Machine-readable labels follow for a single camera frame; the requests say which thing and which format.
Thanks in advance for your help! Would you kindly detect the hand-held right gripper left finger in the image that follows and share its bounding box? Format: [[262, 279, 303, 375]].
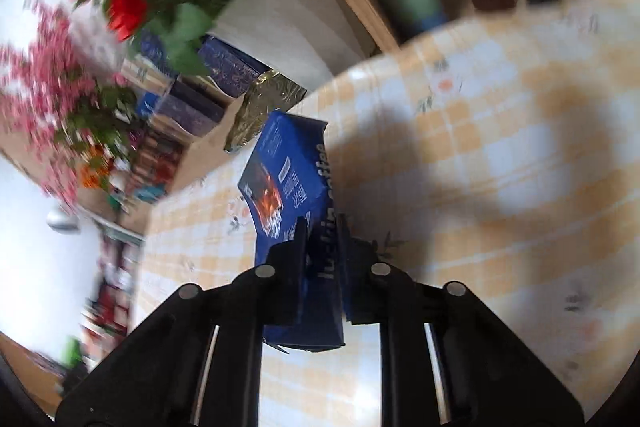
[[55, 217, 311, 427]]

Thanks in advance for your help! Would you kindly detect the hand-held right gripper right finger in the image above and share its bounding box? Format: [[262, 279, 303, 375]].
[[335, 212, 586, 427]]

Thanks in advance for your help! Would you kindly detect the blue coffee box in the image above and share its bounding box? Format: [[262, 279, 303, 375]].
[[237, 109, 348, 353]]

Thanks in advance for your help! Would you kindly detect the gold embossed tray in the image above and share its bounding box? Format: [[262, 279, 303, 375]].
[[223, 69, 307, 152]]

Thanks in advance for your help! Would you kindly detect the striped flower planter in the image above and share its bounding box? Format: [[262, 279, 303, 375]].
[[122, 132, 188, 205]]

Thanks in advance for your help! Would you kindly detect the row of blue gift boxes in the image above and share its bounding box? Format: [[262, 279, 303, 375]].
[[120, 32, 273, 140]]

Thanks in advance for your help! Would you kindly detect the pink flower plant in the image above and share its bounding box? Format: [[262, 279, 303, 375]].
[[0, 0, 146, 212]]

